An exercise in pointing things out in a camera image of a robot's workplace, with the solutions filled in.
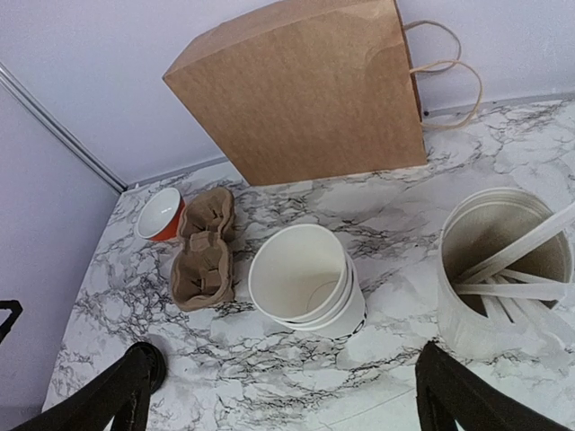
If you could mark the brown paper takeout bag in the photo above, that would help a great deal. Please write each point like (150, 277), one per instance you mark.
(303, 90)

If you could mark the white paper cup stack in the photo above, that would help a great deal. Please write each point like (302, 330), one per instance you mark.
(346, 319)

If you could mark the white wrapped stirrer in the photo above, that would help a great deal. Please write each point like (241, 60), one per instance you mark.
(538, 291)
(519, 248)

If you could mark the red paper bowl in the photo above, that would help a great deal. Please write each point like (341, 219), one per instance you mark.
(159, 218)

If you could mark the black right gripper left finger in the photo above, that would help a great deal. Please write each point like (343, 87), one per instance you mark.
(118, 398)

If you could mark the brown cardboard cup carrier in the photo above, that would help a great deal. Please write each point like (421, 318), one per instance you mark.
(203, 271)

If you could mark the white ribbed holder cup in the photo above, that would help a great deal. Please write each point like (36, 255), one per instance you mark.
(482, 326)

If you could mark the left aluminium frame post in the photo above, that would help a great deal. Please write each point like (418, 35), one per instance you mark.
(62, 134)

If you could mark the white paper coffee cup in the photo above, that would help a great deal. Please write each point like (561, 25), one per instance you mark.
(300, 274)

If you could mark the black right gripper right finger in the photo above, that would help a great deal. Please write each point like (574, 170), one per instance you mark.
(450, 396)

